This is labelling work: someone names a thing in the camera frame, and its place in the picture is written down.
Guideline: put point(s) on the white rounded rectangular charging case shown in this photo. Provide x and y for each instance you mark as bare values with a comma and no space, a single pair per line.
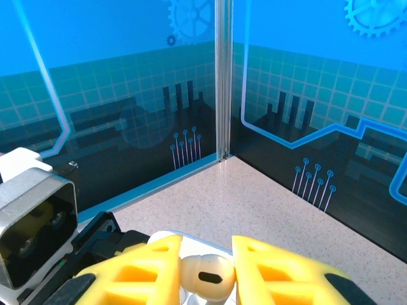
206,248

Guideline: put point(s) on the white earbud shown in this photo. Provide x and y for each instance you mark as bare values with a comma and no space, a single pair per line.
206,263

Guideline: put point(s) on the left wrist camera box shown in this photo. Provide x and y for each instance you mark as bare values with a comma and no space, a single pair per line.
31,187

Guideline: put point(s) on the aluminium frame post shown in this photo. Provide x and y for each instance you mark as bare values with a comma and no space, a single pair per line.
224,79

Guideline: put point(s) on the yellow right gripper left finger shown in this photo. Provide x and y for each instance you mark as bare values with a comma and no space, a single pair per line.
168,286

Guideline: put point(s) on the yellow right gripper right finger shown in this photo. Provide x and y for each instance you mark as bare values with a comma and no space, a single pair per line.
248,286

